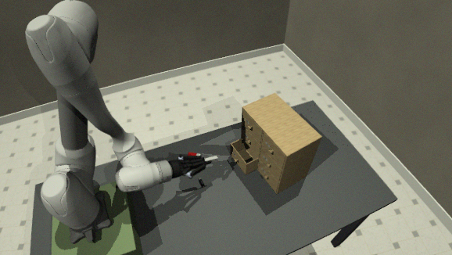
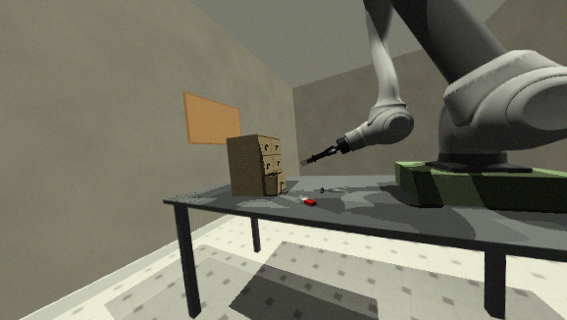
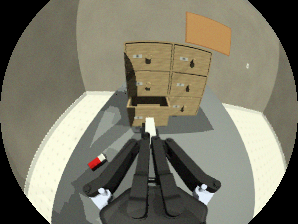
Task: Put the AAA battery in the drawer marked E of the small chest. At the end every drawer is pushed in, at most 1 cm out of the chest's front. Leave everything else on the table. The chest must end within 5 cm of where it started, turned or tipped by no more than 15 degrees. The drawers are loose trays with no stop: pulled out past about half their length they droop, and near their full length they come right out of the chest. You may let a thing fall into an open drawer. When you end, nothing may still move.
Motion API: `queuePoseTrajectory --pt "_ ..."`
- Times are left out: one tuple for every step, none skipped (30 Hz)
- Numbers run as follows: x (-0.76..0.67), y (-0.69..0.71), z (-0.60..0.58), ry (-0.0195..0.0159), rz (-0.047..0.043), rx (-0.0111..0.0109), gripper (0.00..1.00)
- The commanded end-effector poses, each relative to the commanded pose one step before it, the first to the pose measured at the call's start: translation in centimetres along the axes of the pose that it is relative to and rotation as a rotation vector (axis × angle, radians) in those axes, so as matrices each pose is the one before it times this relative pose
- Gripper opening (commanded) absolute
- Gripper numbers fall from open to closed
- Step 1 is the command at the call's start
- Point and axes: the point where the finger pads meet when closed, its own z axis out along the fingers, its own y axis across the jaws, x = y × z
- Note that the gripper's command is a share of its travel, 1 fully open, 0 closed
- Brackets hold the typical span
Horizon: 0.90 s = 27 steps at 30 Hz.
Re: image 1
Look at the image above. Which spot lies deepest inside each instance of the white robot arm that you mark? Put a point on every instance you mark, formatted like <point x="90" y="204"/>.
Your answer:
<point x="63" y="54"/>

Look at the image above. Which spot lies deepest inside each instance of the wooden drawer front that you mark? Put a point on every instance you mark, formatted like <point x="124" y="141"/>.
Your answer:
<point x="268" y="161"/>
<point x="251" y="141"/>
<point x="251" y="125"/>
<point x="277" y="155"/>
<point x="242" y="154"/>
<point x="268" y="176"/>

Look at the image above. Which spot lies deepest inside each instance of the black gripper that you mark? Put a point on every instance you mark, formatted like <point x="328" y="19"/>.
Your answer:
<point x="184" y="164"/>

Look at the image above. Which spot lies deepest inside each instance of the small wooden chest of drawers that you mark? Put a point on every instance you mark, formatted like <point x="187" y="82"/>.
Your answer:
<point x="290" y="133"/>

